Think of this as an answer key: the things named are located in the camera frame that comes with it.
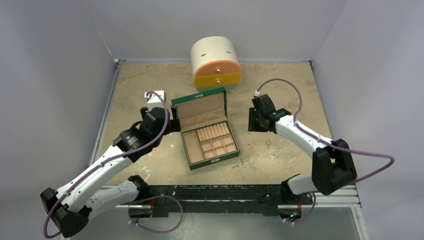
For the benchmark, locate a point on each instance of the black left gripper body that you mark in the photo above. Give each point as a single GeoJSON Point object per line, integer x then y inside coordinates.
{"type": "Point", "coordinates": [173, 125]}

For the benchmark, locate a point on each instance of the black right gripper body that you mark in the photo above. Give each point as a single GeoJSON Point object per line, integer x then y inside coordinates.
{"type": "Point", "coordinates": [253, 120]}

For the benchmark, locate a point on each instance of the green jewelry tray insert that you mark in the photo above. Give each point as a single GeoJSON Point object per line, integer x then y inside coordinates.
{"type": "Point", "coordinates": [209, 144]}

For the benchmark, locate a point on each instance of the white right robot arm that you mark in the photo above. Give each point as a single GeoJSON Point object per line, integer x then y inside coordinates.
{"type": "Point", "coordinates": [331, 168]}

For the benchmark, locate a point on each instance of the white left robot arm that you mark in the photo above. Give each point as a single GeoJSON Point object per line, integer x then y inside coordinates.
{"type": "Point", "coordinates": [71, 207]}

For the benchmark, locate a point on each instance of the green jewelry box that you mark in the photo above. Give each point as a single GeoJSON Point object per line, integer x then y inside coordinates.
{"type": "Point", "coordinates": [202, 109]}

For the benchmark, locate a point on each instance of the small silver earring pair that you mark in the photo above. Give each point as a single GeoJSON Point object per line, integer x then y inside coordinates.
{"type": "Point", "coordinates": [239, 164]}

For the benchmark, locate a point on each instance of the white drawer cabinet orange yellow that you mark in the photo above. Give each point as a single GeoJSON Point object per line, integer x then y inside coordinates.
{"type": "Point", "coordinates": [215, 64]}

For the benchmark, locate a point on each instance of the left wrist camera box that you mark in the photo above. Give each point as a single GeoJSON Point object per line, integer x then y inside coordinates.
{"type": "Point", "coordinates": [155, 99]}

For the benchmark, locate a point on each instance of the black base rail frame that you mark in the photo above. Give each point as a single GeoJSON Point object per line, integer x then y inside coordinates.
{"type": "Point", "coordinates": [266, 199]}

